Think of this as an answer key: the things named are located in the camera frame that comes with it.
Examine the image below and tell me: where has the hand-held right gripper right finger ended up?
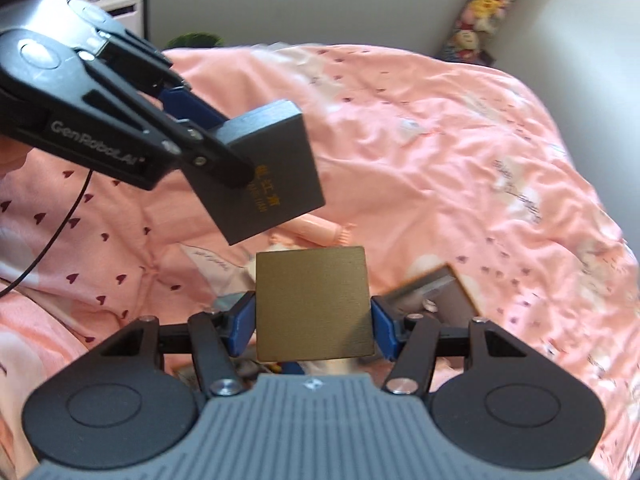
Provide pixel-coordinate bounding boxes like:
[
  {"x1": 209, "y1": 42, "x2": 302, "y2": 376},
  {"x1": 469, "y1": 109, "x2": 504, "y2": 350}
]
[{"x1": 370, "y1": 296, "x2": 529, "y2": 396}]

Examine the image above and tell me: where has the black cable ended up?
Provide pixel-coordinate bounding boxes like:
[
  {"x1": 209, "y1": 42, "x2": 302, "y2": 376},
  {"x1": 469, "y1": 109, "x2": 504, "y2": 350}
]
[{"x1": 0, "y1": 167, "x2": 96, "y2": 298}]

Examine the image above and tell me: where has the pink cloth pouch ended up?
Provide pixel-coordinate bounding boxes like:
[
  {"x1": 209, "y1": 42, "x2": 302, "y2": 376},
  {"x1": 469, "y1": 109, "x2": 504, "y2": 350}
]
[{"x1": 272, "y1": 212, "x2": 358, "y2": 247}]

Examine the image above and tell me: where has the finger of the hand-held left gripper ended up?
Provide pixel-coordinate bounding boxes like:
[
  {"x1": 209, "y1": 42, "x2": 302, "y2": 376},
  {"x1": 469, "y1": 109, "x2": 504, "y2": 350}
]
[
  {"x1": 102, "y1": 27, "x2": 231, "y2": 131},
  {"x1": 80, "y1": 60, "x2": 257, "y2": 190}
]

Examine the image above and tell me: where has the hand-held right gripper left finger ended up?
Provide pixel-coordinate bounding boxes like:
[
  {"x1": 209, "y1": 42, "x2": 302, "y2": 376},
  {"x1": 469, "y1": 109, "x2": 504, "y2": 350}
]
[{"x1": 97, "y1": 291, "x2": 257, "y2": 398}]

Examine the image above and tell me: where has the white cabinet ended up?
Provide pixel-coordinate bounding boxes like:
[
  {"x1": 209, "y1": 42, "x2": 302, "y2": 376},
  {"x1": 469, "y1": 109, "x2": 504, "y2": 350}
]
[{"x1": 55, "y1": 0, "x2": 153, "y2": 41}]

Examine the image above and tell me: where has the gold square box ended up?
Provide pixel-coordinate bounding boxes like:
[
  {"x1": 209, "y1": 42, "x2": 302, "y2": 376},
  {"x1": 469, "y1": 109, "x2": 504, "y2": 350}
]
[{"x1": 255, "y1": 246, "x2": 377, "y2": 362}]

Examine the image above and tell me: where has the pink printed blanket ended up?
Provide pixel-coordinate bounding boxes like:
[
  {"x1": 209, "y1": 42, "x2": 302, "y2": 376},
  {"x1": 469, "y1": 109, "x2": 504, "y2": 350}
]
[{"x1": 0, "y1": 42, "x2": 640, "y2": 480}]

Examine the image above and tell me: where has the clear tube of plush toys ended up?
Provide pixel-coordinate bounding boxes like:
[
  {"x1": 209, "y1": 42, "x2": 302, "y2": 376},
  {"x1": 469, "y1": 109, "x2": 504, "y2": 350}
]
[{"x1": 440, "y1": 0, "x2": 531, "y2": 66}]

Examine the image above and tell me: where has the green round object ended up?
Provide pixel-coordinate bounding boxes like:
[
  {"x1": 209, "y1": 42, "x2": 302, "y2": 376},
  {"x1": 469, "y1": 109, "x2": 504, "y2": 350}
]
[{"x1": 165, "y1": 32, "x2": 226, "y2": 51}]

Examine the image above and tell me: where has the dark grey box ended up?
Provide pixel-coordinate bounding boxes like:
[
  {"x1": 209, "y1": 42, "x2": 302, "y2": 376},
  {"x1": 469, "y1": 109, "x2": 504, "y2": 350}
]
[{"x1": 185, "y1": 100, "x2": 327, "y2": 247}]

